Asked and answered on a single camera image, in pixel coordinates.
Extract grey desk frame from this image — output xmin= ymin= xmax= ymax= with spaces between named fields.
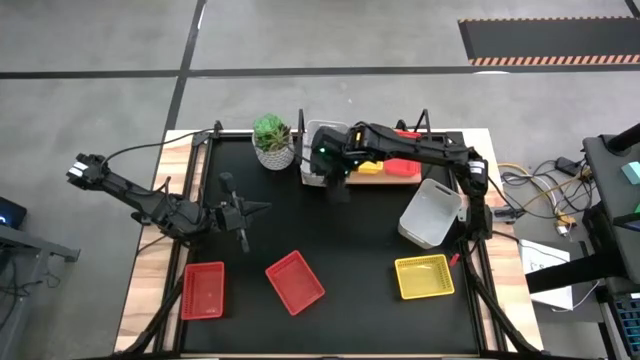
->
xmin=0 ymin=223 xmax=81 ymax=360

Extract black cart leg bar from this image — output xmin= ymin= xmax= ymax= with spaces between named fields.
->
xmin=524 ymin=252 xmax=626 ymax=295

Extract succulent in white pot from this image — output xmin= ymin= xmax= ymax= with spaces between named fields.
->
xmin=251 ymin=113 xmax=296 ymax=172

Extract black hazard-striped floor mat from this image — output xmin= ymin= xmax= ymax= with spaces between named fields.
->
xmin=458 ymin=16 xmax=640 ymax=67

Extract teal block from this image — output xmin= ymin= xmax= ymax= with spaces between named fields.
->
xmin=621 ymin=160 xmax=640 ymax=185

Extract black metal rig frame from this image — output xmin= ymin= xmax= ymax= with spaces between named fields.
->
xmin=117 ymin=119 xmax=544 ymax=360

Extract dark grey equipment cart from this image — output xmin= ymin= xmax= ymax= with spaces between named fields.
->
xmin=582 ymin=122 xmax=640 ymax=286

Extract yellow slotted plastic basket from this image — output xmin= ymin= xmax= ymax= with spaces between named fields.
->
xmin=357 ymin=159 xmax=385 ymax=176
xmin=393 ymin=253 xmax=456 ymax=301

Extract backlit keyboard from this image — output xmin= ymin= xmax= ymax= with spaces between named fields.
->
xmin=612 ymin=292 xmax=640 ymax=360

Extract red slotted plastic basket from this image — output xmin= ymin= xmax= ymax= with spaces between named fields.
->
xmin=383 ymin=129 xmax=422 ymax=178
xmin=179 ymin=261 xmax=226 ymax=321
xmin=264 ymin=249 xmax=327 ymax=317

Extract yellow cable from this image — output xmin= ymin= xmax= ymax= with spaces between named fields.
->
xmin=497 ymin=162 xmax=594 ymax=236

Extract black power adapter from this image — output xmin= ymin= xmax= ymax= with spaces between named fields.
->
xmin=555 ymin=156 xmax=581 ymax=177

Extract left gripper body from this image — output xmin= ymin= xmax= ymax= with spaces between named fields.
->
xmin=218 ymin=172 xmax=251 ymax=254

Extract black device with blue light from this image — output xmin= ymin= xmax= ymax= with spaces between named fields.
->
xmin=0 ymin=196 xmax=28 ymax=230

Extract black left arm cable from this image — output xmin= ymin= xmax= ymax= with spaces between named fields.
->
xmin=102 ymin=129 xmax=212 ymax=166

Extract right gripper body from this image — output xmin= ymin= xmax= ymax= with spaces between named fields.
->
xmin=309 ymin=125 xmax=352 ymax=202

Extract white paper sheet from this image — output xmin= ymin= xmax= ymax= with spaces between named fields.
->
xmin=518 ymin=238 xmax=575 ymax=312

